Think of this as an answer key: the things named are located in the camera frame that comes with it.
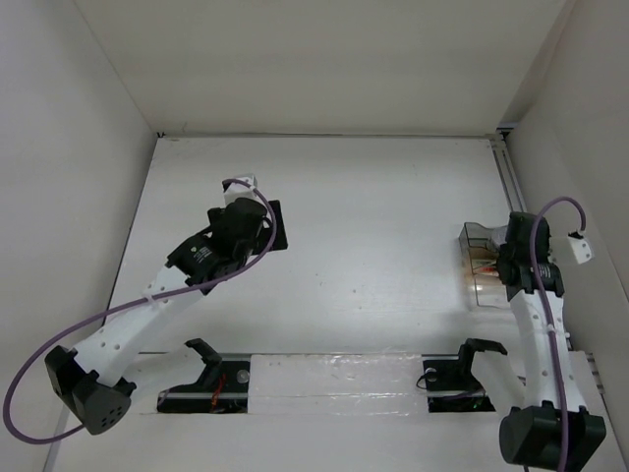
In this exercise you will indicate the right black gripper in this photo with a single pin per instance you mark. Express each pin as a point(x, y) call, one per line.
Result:
point(546, 245)

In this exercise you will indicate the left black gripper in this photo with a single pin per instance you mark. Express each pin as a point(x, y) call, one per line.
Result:
point(264, 239)

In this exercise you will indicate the green pen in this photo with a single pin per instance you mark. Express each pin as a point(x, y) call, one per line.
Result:
point(484, 262)

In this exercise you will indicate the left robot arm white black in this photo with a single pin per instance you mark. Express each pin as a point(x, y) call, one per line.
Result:
point(100, 376)

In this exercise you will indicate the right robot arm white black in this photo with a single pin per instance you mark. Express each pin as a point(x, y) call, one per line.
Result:
point(545, 421)

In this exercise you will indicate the grey transparent container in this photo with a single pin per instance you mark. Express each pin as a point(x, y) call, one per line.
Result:
point(475, 236)

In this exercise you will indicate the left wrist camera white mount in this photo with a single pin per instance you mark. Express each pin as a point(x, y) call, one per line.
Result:
point(242, 186)

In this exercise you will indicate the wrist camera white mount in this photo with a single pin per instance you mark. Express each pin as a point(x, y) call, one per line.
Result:
point(242, 186)
point(573, 249)

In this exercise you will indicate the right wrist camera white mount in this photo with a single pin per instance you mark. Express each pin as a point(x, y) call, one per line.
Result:
point(573, 249)

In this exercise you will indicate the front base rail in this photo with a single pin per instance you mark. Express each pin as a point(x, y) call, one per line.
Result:
point(396, 384)

